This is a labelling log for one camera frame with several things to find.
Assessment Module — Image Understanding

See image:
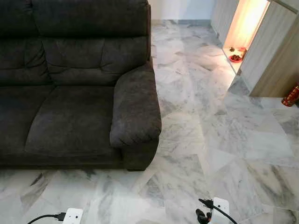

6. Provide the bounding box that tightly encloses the dark brown fabric sofa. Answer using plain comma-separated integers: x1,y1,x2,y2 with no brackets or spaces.
0,0,162,171

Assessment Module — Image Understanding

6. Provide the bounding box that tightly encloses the light wooden cabinet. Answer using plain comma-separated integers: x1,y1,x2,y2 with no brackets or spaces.
210,0,299,98

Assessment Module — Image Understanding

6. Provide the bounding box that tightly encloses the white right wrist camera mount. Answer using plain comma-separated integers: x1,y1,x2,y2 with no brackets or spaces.
209,197,230,224

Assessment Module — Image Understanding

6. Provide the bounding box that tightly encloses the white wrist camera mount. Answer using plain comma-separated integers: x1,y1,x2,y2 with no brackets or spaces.
209,197,230,224
63,208,84,224

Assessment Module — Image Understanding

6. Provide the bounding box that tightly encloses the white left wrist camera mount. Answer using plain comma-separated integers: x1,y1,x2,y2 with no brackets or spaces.
63,208,84,224

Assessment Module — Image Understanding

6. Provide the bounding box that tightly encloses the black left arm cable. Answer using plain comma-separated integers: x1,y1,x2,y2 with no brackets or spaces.
27,213,66,224

